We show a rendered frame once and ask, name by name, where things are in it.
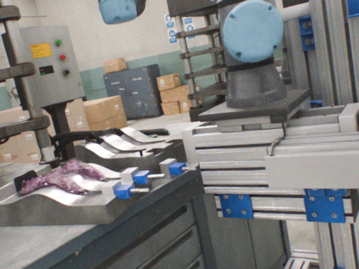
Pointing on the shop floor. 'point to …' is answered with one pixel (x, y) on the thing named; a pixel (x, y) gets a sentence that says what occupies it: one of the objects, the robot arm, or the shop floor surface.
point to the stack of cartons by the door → (174, 95)
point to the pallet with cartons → (106, 113)
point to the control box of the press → (51, 74)
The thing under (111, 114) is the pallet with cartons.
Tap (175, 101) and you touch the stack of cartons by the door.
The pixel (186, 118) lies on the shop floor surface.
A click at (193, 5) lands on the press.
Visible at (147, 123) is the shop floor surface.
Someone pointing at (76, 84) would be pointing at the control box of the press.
